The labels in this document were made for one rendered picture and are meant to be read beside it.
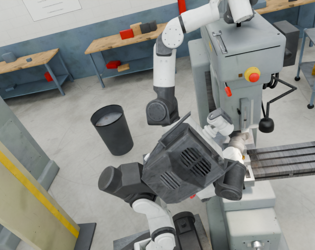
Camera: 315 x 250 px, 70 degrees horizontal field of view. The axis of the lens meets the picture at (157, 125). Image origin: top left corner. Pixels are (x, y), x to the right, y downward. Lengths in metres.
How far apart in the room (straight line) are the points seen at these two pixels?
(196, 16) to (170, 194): 0.68
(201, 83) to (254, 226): 1.03
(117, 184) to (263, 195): 1.03
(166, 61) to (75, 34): 5.13
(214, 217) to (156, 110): 1.62
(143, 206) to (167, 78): 0.58
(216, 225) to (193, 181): 1.46
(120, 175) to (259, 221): 1.05
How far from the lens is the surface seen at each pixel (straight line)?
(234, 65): 1.01
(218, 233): 2.28
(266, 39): 1.02
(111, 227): 2.79
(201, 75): 1.68
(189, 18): 0.90
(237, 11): 0.92
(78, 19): 5.82
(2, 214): 2.08
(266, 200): 1.72
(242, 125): 1.34
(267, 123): 1.23
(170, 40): 0.87
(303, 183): 2.89
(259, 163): 1.76
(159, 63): 0.90
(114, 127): 3.05
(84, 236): 2.85
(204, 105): 1.82
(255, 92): 1.27
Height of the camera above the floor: 2.27
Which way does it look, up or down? 38 degrees down
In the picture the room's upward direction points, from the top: 17 degrees counter-clockwise
